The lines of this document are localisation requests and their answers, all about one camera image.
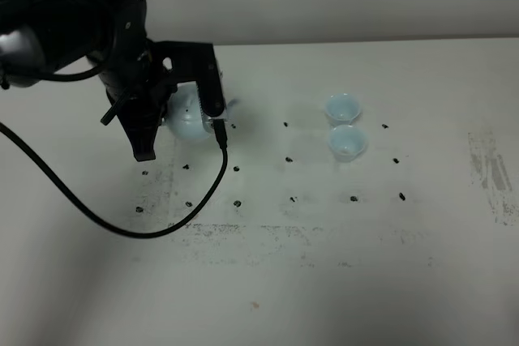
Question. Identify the light blue teacup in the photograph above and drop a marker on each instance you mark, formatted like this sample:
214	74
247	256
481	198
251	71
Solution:
346	143
342	109

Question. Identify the near light blue teacup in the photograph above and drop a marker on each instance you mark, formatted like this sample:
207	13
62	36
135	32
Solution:
346	143

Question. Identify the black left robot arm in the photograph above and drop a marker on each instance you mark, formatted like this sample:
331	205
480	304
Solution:
41	37

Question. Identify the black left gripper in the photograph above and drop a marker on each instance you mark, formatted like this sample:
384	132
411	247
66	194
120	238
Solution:
135	79

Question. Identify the light blue porcelain teapot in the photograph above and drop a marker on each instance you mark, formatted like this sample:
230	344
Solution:
184	117

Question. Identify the far light blue teacup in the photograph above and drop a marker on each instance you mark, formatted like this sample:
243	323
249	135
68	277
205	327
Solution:
342	109

